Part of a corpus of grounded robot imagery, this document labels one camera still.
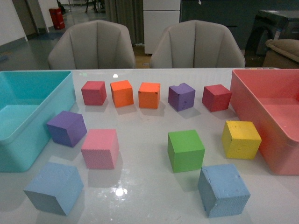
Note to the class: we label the light blue foam cube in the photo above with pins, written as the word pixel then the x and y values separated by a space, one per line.
pixel 55 188
pixel 222 190

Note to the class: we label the right orange foam cube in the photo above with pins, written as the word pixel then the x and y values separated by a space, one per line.
pixel 149 95

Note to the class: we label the orange foam cube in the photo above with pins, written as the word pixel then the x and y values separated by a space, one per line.
pixel 122 93
pixel 149 95

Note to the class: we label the left orange foam cube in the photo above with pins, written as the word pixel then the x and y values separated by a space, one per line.
pixel 122 93

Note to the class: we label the chipped purple foam cube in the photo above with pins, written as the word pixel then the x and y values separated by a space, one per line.
pixel 181 97

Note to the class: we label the green foam cube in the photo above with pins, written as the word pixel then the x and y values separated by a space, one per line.
pixel 185 150

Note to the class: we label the left red foam cube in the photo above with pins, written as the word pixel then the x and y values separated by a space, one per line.
pixel 94 93

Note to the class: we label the red foam cube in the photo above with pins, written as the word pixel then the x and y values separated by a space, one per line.
pixel 94 93
pixel 216 97

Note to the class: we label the pink foam cube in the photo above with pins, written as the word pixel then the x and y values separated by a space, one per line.
pixel 100 149

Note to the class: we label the right red foam cube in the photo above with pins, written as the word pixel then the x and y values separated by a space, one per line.
pixel 216 97

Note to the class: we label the right beige armchair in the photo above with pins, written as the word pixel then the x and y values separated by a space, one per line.
pixel 197 44

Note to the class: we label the beige armchair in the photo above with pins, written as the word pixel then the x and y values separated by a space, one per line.
pixel 93 45
pixel 197 44

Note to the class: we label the front left purple foam cube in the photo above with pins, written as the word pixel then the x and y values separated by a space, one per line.
pixel 67 128

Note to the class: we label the left beige armchair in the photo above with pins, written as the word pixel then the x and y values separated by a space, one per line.
pixel 93 45

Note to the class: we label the yellow foam cube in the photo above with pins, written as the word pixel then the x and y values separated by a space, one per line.
pixel 240 140

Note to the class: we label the white cabinet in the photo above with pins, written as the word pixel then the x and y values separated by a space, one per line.
pixel 158 15

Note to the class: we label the pink plastic bin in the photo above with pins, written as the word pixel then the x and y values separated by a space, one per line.
pixel 270 99

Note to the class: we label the teal plastic bin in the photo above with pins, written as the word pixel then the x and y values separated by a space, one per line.
pixel 28 100

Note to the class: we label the red trash bin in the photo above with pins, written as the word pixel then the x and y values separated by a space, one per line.
pixel 57 18

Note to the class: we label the beige cushion seat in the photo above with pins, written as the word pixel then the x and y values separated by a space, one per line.
pixel 282 54

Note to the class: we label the dark grey appliance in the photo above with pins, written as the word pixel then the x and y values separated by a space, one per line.
pixel 271 24

